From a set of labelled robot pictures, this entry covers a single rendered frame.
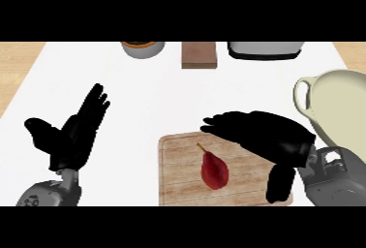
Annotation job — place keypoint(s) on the brown wooden block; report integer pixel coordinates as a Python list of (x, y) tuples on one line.
[(199, 55)]

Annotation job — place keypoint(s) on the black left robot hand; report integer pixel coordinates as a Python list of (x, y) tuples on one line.
[(75, 135)]

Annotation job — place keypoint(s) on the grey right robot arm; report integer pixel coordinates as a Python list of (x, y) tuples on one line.
[(334, 180)]

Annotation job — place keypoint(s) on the grey and black appliance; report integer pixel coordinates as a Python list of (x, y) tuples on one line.
[(264, 50)]

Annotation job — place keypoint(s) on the grey pot with orange rim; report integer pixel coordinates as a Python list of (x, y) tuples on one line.
[(142, 49)]

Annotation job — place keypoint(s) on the pale wooden cutting board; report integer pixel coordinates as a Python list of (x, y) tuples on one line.
[(191, 174)]

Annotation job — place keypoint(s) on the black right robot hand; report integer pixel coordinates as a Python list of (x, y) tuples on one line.
[(272, 135)]

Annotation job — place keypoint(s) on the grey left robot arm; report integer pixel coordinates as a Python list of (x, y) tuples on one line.
[(50, 190)]

